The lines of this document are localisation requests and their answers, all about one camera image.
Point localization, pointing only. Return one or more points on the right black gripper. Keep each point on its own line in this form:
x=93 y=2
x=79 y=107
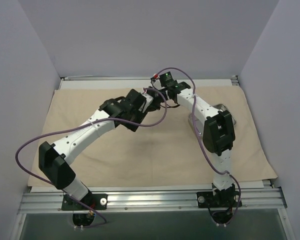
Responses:
x=157 y=97

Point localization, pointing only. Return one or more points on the stainless steel instrument tray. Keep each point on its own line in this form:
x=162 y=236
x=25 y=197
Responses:
x=200 y=125

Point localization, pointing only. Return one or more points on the beige cloth wrap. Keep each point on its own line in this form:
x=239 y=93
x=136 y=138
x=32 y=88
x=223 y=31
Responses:
x=165 y=151

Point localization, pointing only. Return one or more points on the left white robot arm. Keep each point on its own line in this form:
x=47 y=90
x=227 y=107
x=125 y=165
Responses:
x=55 y=159

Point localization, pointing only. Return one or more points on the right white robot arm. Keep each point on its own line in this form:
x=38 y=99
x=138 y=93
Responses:
x=213 y=127

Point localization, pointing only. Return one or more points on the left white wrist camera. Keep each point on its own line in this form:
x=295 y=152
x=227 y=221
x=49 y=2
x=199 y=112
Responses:
x=148 y=99

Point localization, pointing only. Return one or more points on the aluminium right side rail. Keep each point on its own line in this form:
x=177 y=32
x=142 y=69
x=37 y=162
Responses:
x=235 y=80

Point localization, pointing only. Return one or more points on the aluminium rail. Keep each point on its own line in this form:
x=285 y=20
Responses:
x=150 y=201
x=235 y=80

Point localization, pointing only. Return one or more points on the aluminium front rail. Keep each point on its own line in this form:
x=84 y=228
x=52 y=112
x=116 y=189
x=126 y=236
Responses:
x=150 y=201

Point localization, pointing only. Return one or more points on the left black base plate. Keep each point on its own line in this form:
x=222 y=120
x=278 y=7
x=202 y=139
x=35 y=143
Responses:
x=97 y=201

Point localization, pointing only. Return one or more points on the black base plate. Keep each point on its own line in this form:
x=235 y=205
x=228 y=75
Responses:
x=217 y=199
x=97 y=201

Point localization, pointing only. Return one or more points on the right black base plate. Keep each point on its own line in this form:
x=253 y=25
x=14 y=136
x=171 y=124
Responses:
x=217 y=199

